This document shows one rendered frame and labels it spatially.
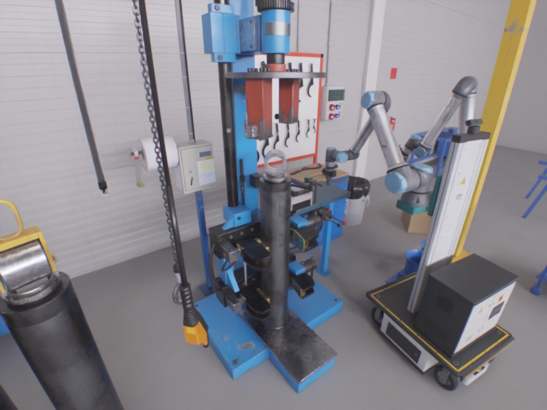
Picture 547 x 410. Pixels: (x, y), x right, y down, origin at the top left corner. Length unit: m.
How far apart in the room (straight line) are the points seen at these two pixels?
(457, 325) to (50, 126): 3.79
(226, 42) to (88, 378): 1.80
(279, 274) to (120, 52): 2.65
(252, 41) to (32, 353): 1.75
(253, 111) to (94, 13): 2.24
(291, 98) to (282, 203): 0.67
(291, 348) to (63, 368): 1.64
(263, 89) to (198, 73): 2.20
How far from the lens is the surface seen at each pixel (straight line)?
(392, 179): 2.01
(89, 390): 1.47
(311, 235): 2.18
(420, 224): 4.58
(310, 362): 2.44
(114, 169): 3.58
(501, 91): 3.73
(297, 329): 2.63
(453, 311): 2.32
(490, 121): 3.76
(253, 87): 1.61
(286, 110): 1.95
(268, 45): 1.75
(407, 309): 2.76
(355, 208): 4.36
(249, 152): 2.22
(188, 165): 2.48
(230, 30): 1.97
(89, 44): 3.46
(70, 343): 1.29
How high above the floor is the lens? 2.12
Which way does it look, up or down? 25 degrees down
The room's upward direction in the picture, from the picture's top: straight up
